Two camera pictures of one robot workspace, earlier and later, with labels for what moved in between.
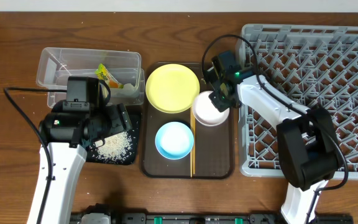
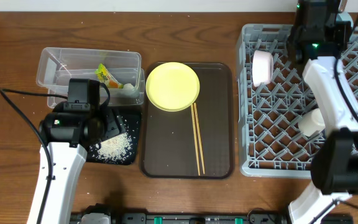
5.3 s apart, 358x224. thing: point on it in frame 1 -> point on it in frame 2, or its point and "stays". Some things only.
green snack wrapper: [104, 74] stays
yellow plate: [172, 88] stays
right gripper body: [218, 98] -> [337, 35]
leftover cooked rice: [117, 148] stays
